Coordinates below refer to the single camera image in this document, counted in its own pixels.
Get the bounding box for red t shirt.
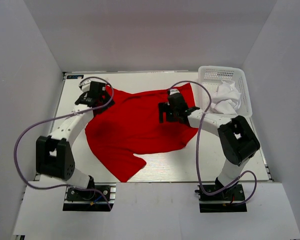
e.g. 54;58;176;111
85;87;198;182

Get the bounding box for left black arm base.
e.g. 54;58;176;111
62;183;116;212

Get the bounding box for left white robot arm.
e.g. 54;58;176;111
35;78;115;200

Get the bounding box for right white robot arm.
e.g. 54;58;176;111
158;91;261;200

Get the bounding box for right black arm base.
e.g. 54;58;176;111
194;184;247;213

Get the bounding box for blue table label sticker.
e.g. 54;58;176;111
66;74;84;80

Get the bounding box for white t shirt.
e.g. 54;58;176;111
210;80;241;115

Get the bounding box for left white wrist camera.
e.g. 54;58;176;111
78;79;92;93

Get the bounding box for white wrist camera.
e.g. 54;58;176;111
167;88;180;96
78;79;92;93

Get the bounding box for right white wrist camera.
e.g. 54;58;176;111
167;88;180;96

